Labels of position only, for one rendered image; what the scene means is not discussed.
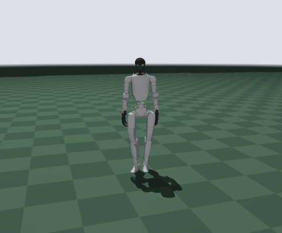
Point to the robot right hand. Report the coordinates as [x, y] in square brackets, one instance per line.
[123, 118]

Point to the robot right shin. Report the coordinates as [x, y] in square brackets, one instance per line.
[135, 152]

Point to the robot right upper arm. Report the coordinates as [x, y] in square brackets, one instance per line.
[127, 80]

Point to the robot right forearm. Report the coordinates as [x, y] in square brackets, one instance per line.
[124, 104]

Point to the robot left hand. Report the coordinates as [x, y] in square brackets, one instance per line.
[156, 119]

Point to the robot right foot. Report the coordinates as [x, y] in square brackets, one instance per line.
[135, 168]

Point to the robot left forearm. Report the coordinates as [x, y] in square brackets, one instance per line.
[155, 104]

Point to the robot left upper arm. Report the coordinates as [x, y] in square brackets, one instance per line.
[153, 87]

